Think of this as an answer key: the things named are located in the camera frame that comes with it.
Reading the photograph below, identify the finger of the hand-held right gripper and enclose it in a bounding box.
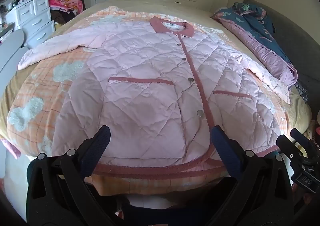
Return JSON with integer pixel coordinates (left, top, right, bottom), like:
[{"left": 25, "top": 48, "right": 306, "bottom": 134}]
[
  {"left": 291, "top": 128, "right": 314, "bottom": 158},
  {"left": 276, "top": 135, "right": 300, "bottom": 165}
]

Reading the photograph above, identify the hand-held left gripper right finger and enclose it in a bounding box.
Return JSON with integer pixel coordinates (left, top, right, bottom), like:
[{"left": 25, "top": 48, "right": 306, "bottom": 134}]
[{"left": 207, "top": 125, "right": 294, "bottom": 226}]

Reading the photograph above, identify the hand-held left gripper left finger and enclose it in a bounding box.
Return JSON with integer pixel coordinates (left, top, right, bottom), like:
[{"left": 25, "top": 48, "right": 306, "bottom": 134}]
[{"left": 26, "top": 125, "right": 120, "bottom": 226}]

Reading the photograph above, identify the pink quilted jacket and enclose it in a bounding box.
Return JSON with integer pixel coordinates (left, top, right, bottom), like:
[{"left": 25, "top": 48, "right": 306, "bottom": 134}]
[{"left": 17, "top": 16, "right": 292, "bottom": 176}]

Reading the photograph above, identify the dark clothes pile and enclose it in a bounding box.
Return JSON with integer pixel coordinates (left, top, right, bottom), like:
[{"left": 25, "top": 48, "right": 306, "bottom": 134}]
[{"left": 51, "top": 0, "right": 87, "bottom": 25}]

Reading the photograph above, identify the dark floral cloth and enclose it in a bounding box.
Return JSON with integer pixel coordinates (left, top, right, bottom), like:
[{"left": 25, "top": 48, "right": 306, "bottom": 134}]
[{"left": 294, "top": 82, "right": 310, "bottom": 104}]

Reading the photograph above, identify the orange plaid cloud blanket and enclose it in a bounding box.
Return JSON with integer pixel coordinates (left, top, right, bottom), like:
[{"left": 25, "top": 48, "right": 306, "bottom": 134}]
[{"left": 7, "top": 6, "right": 288, "bottom": 196}]

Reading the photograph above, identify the pink cloth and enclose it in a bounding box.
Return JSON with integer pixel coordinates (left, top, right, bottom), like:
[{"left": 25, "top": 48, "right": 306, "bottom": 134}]
[{"left": 0, "top": 138, "right": 20, "bottom": 159}]

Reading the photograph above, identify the person's clothing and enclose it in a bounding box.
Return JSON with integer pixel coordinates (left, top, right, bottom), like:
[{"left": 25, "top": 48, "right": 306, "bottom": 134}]
[{"left": 114, "top": 193, "right": 225, "bottom": 226}]

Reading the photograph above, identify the grey padded headboard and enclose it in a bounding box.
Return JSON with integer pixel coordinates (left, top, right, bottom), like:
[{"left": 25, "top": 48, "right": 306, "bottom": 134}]
[{"left": 241, "top": 0, "right": 320, "bottom": 116}]

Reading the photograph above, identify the grey rounded panel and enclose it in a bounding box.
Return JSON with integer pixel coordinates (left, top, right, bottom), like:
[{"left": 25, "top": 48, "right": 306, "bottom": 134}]
[
  {"left": 0, "top": 46, "right": 28, "bottom": 77},
  {"left": 0, "top": 29, "right": 25, "bottom": 54}
]

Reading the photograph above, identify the blue floral quilt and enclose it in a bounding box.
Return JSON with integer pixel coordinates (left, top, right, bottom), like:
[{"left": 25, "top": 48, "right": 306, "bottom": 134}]
[{"left": 211, "top": 2, "right": 299, "bottom": 89}]

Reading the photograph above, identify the white drawer cabinet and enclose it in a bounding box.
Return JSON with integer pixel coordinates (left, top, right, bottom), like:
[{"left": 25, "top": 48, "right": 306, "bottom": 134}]
[{"left": 5, "top": 0, "right": 57, "bottom": 49}]

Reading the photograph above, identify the pink cartoon towel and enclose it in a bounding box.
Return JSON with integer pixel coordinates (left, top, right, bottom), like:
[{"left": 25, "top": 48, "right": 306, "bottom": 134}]
[{"left": 48, "top": 0, "right": 84, "bottom": 14}]

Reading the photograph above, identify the cluttered desk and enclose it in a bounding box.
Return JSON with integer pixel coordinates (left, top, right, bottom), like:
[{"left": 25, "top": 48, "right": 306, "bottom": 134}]
[{"left": 0, "top": 22, "right": 16, "bottom": 40}]

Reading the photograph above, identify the bed with beige sheet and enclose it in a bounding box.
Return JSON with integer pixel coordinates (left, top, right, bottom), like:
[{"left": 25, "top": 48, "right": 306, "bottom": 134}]
[{"left": 0, "top": 0, "right": 313, "bottom": 159}]

